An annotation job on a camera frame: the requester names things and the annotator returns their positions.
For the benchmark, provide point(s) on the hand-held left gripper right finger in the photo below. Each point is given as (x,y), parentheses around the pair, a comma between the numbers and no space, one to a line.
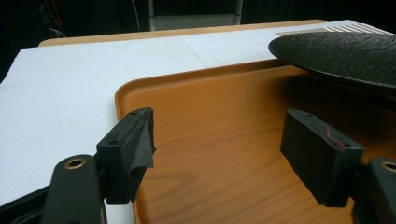
(320,158)

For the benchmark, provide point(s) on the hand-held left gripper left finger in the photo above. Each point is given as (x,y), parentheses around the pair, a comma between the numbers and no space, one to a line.
(124,155)

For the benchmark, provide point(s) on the orange wood-grain tray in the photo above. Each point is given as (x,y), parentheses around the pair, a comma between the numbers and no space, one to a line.
(218,124)

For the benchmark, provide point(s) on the black textured plate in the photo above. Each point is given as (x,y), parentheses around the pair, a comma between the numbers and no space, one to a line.
(342,56)

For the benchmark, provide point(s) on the striped placemat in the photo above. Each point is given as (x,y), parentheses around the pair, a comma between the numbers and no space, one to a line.
(342,29)

